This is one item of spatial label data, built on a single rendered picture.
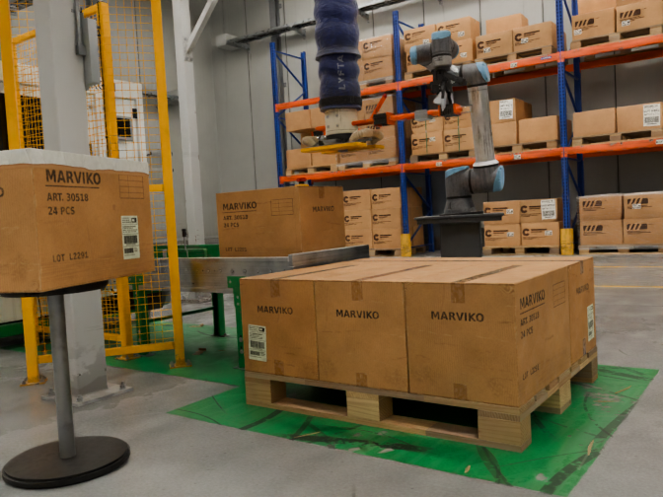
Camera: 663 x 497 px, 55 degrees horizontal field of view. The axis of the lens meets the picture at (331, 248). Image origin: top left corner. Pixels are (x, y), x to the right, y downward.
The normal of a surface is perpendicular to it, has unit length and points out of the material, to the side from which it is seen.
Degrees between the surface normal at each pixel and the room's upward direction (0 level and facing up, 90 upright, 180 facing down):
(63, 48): 90
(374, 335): 90
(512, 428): 90
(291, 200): 90
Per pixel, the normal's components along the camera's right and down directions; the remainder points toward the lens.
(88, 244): 0.96, -0.04
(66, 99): 0.81, -0.01
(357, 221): -0.54, 0.10
